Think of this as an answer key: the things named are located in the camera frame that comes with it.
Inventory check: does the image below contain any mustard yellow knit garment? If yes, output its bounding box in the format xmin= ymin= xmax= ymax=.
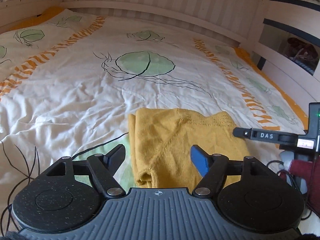
xmin=128 ymin=108 xmax=249 ymax=191

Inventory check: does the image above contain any right hand in maroon sleeve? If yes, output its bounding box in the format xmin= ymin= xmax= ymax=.
xmin=280 ymin=151 xmax=319 ymax=217

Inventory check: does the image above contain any white leaf-print duvet cover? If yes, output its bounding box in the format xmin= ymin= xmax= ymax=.
xmin=1 ymin=9 xmax=307 ymax=233

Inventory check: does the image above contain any white and blue shelf unit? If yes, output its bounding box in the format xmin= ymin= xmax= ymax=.
xmin=258 ymin=0 xmax=319 ymax=79

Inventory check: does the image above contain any thin black cable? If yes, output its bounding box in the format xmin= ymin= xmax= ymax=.
xmin=0 ymin=132 xmax=130 ymax=235

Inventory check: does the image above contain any white wooden bed frame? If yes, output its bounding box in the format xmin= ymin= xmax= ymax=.
xmin=1 ymin=0 xmax=319 ymax=108

